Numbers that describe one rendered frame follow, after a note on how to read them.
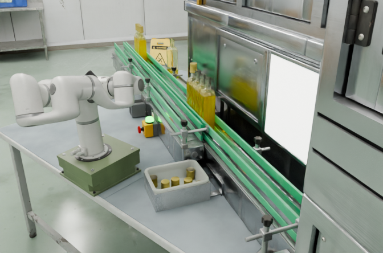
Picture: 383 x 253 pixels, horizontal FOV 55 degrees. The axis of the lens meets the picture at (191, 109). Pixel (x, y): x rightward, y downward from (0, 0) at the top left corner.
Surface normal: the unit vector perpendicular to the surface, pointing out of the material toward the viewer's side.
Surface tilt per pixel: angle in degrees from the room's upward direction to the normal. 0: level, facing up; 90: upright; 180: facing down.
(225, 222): 0
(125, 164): 90
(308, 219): 90
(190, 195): 90
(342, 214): 90
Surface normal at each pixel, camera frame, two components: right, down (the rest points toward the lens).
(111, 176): 0.76, 0.26
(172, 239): 0.00, -0.92
